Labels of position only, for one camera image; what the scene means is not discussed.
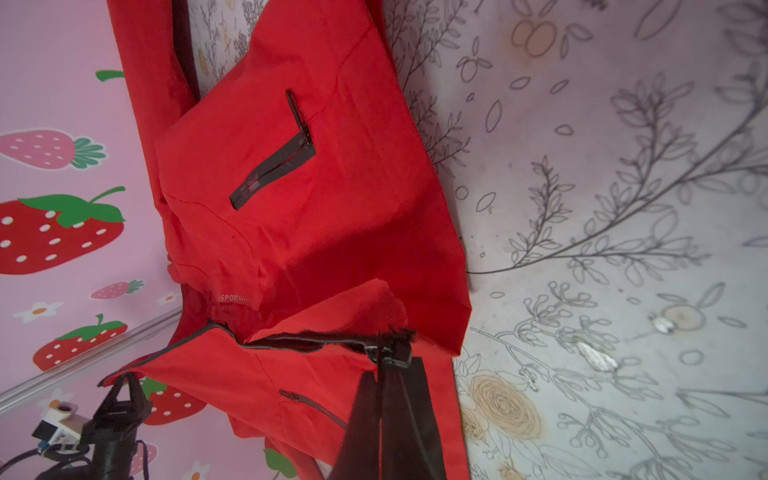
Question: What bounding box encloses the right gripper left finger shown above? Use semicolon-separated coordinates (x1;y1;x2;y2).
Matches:
329;372;380;480

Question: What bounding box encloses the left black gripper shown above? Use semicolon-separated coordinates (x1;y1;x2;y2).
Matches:
81;373;151;480

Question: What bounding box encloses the left aluminium corner post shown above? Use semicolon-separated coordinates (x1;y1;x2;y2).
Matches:
1;307;182;415

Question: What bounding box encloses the red zip-up jacket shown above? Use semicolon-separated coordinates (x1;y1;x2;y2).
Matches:
108;1;471;479

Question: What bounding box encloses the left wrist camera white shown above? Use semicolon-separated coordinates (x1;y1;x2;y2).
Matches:
32;400;89;453

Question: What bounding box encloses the floral patterned table mat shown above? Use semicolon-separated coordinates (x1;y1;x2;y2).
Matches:
185;0;768;480

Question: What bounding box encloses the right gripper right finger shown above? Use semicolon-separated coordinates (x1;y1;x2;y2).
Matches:
381;358;447;480

